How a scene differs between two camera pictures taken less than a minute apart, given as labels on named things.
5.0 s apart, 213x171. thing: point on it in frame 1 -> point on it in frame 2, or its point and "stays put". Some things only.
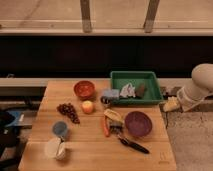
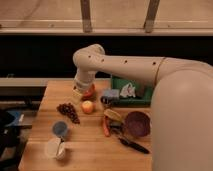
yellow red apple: [87, 106] stays put
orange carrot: [106, 127] stays put
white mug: [55, 149] stays put
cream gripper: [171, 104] -> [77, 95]
